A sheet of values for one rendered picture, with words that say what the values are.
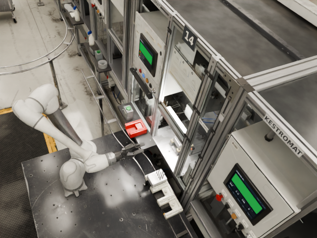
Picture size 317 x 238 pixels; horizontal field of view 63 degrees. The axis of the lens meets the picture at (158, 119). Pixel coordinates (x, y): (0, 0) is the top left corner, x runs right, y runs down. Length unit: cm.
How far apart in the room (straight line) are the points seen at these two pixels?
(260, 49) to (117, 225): 157
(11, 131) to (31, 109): 186
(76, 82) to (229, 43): 299
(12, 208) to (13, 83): 187
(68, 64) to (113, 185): 261
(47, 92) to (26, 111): 19
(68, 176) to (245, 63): 145
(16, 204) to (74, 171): 117
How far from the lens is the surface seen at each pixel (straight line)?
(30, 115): 180
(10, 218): 308
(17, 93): 411
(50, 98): 188
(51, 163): 245
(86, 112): 367
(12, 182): 325
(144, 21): 185
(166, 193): 207
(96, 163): 182
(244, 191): 134
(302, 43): 168
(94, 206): 222
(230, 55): 136
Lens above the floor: 273
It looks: 49 degrees down
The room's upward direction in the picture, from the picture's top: 10 degrees clockwise
